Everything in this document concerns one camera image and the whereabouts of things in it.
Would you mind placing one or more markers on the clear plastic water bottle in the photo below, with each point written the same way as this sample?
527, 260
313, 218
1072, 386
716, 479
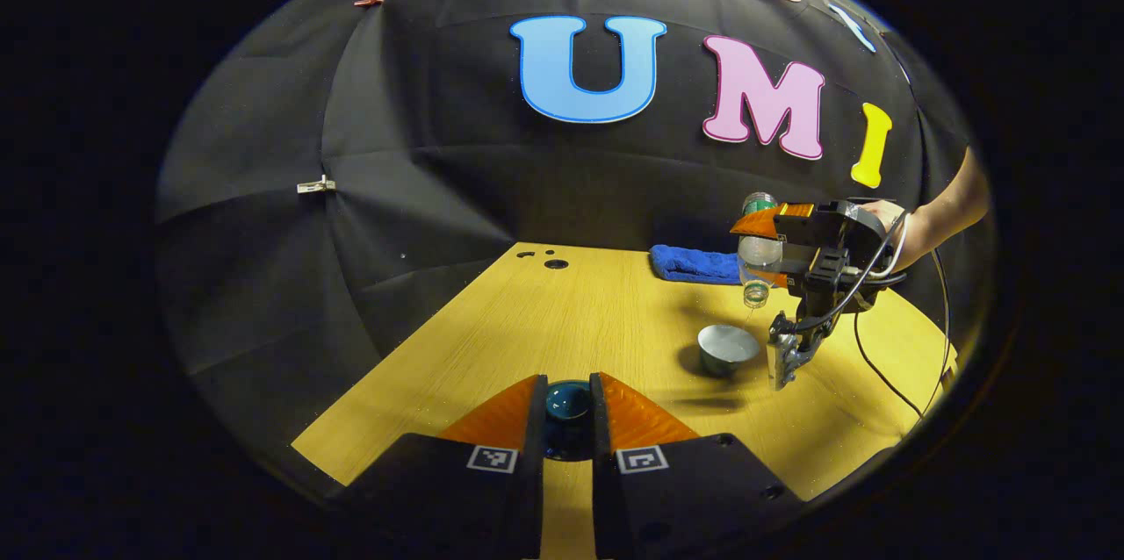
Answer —
757, 253

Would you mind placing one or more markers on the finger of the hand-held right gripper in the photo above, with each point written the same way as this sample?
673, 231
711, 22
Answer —
773, 220
781, 281

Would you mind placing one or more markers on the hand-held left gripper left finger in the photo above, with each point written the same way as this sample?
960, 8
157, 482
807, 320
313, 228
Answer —
532, 498

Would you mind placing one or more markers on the teal teacup lid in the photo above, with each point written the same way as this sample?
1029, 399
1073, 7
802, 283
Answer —
568, 404

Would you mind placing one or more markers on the black backdrop cloth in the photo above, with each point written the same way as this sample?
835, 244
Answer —
421, 174

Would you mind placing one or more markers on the silver cloth clip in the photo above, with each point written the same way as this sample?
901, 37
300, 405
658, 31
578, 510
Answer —
316, 186

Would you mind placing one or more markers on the blue folded towel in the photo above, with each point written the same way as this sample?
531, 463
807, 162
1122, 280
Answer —
694, 264

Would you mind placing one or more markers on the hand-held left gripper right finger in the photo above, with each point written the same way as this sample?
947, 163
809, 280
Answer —
604, 498

